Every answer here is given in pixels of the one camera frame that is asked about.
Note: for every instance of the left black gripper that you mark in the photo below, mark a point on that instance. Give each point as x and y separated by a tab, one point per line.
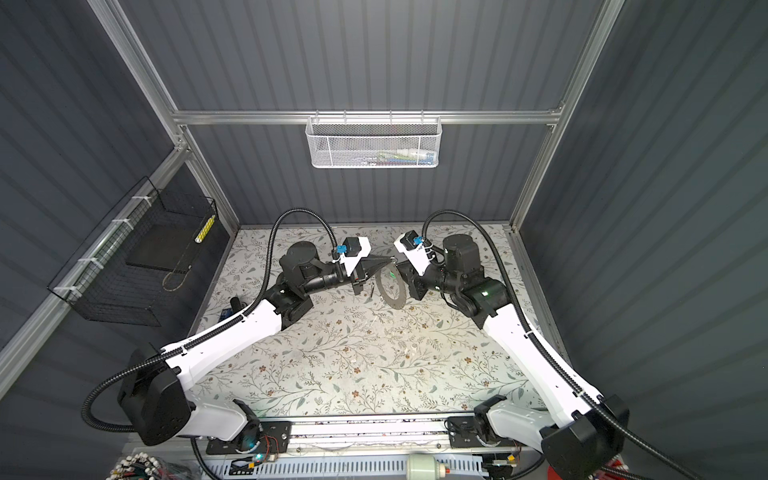
365	269

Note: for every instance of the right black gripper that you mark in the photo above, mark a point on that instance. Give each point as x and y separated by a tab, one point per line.
413	279

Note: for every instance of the metal perforated ring disc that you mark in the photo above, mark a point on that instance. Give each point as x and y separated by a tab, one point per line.
394	292

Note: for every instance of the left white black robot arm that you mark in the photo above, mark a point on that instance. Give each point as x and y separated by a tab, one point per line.
153	397

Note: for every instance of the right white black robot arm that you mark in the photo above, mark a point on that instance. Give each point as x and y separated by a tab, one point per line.
582	430

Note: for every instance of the blue black tool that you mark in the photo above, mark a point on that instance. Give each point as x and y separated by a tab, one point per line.
235	306

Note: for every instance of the yellow marker in basket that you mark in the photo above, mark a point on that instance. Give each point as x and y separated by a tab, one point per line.
205	229

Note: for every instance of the white cylinder canister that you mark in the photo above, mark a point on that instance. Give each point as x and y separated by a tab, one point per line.
425	467

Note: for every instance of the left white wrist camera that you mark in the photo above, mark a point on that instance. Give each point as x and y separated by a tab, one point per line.
351	252

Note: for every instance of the white mesh wall basket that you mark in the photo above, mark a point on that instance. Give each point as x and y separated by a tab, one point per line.
360	143

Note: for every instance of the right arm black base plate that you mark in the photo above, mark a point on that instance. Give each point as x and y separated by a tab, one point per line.
462	433

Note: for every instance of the white slotted cable duct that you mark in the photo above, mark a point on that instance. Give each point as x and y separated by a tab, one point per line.
342	467

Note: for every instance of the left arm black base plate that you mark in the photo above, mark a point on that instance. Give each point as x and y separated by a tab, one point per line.
271	437

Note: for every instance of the black wire wall basket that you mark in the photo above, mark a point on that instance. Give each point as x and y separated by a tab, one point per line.
142	269

